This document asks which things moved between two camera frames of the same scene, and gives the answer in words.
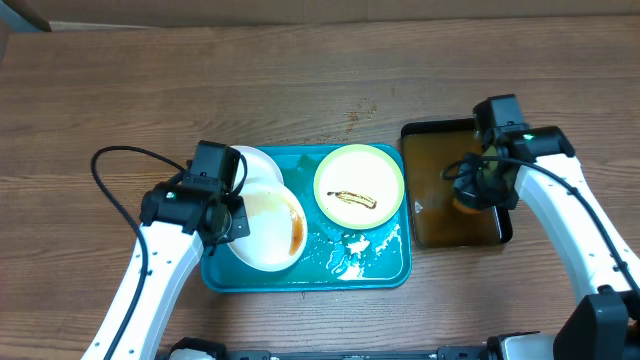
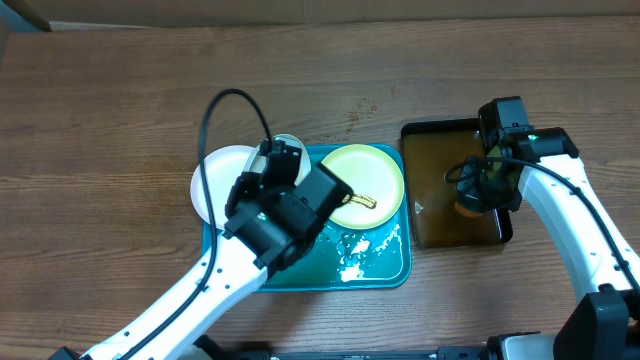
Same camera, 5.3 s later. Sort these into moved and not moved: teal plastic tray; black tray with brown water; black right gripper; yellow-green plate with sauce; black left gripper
Moved: black left gripper
Not moved: yellow-green plate with sauce; black right gripper; black tray with brown water; teal plastic tray
